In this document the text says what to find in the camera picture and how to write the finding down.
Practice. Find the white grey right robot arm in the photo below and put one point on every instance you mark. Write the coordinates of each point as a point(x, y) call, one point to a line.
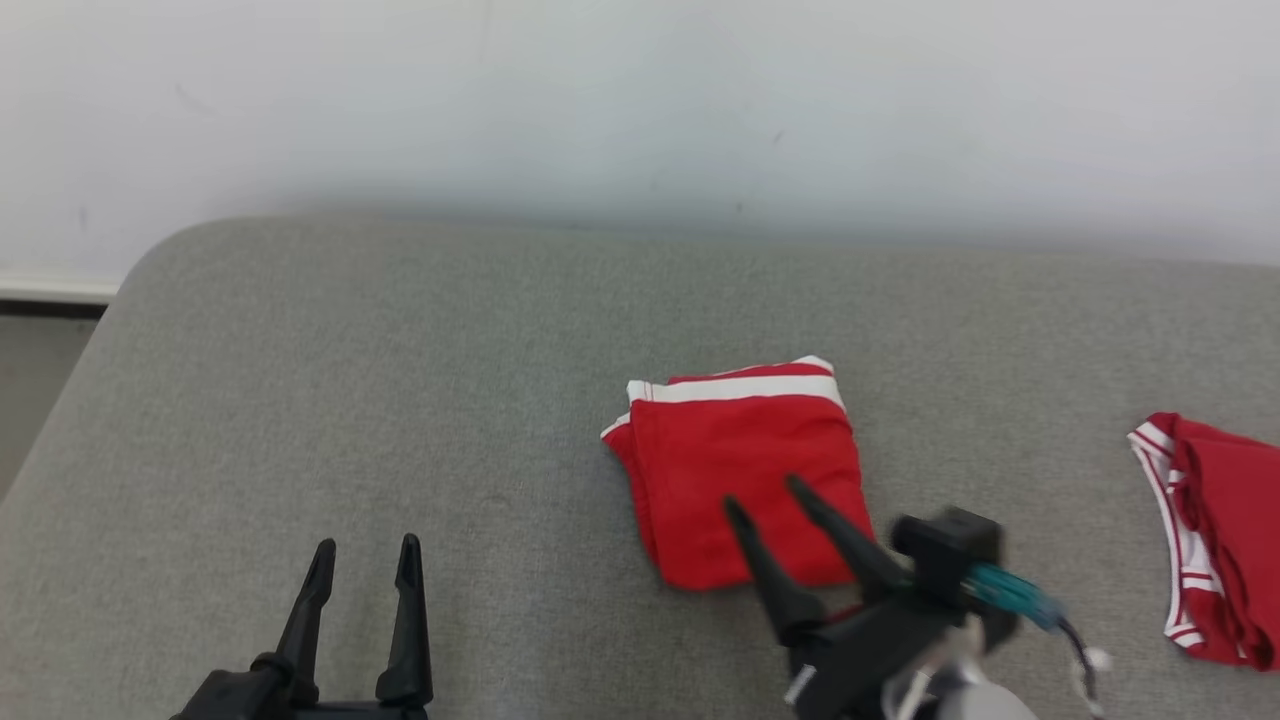
point(960, 695)

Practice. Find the red garment with striped white trim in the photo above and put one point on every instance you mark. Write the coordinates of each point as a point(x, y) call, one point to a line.
point(1230, 520)

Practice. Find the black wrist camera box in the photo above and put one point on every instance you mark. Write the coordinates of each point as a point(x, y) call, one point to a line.
point(945, 550)

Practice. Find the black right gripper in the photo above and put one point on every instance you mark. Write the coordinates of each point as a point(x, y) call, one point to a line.
point(860, 655)

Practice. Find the white skirting board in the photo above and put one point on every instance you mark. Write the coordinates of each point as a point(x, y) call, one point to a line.
point(50, 288)

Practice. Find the red garment with white side stripe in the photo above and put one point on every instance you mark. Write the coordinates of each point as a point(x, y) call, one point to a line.
point(730, 450)

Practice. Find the grey fabric sofa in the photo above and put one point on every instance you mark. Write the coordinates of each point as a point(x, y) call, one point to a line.
point(400, 400)

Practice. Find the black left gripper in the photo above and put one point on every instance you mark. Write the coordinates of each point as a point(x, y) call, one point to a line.
point(250, 700)

